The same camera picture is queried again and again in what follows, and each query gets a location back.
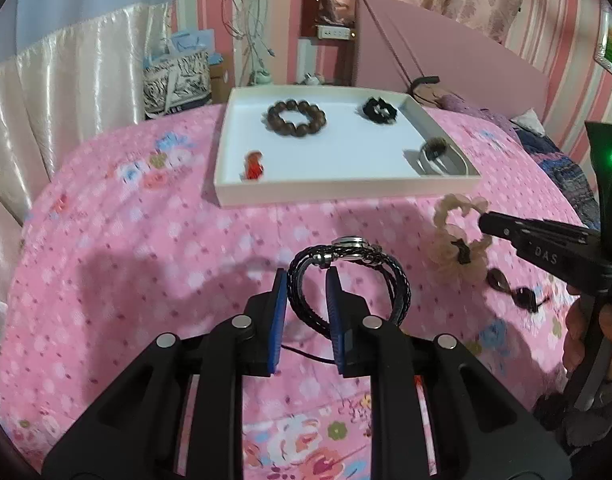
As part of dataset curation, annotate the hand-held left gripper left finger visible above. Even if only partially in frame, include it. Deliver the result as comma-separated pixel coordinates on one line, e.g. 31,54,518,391
42,267,289,480

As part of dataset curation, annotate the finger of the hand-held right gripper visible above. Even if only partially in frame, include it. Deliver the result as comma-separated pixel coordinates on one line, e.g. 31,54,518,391
478,211,612,293

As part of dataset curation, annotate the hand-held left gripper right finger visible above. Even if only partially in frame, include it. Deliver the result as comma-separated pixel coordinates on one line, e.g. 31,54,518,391
325,267,573,480

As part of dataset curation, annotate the black braided leather bracelet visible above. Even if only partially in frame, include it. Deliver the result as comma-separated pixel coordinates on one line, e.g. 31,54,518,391
281,236,413,361

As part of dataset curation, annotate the cream scrunchie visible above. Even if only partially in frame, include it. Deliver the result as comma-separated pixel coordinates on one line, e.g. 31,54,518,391
430,194,493,285

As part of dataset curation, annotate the wristwatch with pale band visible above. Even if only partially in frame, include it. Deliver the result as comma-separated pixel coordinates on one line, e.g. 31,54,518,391
416,137,474,177

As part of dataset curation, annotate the red knotted cord charm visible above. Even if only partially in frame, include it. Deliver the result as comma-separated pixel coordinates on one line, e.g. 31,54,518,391
241,150,267,181

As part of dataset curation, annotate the white shallow box tray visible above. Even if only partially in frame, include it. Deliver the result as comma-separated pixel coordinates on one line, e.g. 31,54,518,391
213,86,482,208

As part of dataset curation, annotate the brown wooden bead bracelet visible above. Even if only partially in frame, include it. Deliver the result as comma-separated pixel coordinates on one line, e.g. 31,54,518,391
266,99,327,140

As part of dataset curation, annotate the black scrunchie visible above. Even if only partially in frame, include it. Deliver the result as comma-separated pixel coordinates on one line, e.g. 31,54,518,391
362,96,397,123

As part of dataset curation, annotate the person's right forearm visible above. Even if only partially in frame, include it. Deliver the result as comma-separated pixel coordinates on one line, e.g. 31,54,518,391
533,375,612,466

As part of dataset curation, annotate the person's right hand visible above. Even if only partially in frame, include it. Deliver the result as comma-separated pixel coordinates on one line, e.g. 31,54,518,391
561,300,612,386

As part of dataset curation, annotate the blue patterned blanket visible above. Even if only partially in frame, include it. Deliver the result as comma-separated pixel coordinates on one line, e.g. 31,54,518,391
516,130,599,226

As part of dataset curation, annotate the white pillow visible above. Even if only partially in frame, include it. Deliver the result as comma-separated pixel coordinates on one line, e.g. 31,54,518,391
511,107,543,133

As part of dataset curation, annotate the pink floral bedsheet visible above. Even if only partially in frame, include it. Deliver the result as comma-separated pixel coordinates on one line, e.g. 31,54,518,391
0,102,602,480

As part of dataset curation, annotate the purple blanket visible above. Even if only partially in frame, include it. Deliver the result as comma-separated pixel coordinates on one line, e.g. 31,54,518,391
438,92,512,128

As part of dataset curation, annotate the pink headboard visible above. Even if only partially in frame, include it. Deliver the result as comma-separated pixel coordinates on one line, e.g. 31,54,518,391
353,0,552,148

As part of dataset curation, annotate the cardboard box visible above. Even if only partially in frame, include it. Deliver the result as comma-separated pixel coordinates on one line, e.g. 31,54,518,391
208,57,231,106

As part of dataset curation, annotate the zebra print tote bag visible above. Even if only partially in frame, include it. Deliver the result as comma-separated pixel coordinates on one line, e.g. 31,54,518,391
143,50,211,121

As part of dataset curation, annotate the white power strip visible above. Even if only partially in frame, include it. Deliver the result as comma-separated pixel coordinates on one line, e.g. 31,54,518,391
316,24,351,41

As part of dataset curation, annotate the light blue paper bag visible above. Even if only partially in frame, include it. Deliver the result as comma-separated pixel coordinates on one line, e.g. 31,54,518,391
144,30,214,68

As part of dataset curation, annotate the white satin curtain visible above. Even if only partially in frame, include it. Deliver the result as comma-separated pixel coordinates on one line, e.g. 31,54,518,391
0,2,179,346

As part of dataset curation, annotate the pale blue sheer curtain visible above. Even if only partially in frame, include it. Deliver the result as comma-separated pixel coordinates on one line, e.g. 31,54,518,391
16,0,181,56

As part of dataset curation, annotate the dark pendant on black cord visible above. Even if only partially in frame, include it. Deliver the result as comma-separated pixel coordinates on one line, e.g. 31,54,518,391
486,267,552,313

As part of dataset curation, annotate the black strap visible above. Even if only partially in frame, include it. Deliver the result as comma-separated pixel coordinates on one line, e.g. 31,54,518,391
407,76,441,96

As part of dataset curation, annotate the bundle of hanging cables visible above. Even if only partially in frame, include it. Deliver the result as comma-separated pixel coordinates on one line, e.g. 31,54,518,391
221,0,274,86

